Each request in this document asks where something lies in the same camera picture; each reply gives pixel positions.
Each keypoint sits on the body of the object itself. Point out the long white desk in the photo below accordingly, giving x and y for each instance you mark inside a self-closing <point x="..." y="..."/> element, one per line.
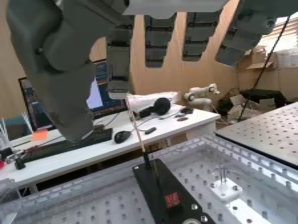
<point x="110" y="150"/>

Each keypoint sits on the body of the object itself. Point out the cardboard box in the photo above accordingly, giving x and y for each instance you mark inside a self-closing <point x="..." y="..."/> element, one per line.
<point x="256" y="76"/>

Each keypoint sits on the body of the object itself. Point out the clear box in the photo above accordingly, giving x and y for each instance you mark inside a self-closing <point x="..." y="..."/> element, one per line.
<point x="186" y="150"/>

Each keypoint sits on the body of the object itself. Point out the small white jointed device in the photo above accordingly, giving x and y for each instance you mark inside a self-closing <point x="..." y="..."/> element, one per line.
<point x="199" y="93"/>

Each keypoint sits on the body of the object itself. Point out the small black oblong object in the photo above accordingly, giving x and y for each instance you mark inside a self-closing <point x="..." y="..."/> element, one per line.
<point x="150" y="130"/>

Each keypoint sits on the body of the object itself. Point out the black keyboard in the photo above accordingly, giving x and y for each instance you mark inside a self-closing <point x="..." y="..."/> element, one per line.
<point x="48" y="150"/>

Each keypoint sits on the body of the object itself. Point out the small white square plate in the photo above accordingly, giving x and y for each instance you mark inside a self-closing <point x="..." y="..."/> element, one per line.
<point x="226" y="191"/>

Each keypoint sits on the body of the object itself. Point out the thin stick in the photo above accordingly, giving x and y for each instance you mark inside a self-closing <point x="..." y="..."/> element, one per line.
<point x="138" y="133"/>

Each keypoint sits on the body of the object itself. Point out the computer monitor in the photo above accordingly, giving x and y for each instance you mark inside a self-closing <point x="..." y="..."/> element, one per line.
<point x="110" y="106"/>

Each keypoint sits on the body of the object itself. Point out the orange sticky note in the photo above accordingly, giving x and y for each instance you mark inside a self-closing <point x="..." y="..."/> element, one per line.
<point x="40" y="135"/>

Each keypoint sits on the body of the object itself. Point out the black headphones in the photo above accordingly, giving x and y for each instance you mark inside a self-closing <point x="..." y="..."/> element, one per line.
<point x="159" y="106"/>

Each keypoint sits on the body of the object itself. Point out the black mouse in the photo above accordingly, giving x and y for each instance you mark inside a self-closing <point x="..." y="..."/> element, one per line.
<point x="122" y="136"/>

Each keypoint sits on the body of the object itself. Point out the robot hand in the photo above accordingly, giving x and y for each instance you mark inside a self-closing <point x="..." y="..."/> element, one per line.
<point x="57" y="50"/>

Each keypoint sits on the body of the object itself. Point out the black plate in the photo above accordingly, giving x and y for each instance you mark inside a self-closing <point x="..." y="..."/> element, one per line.
<point x="159" y="193"/>

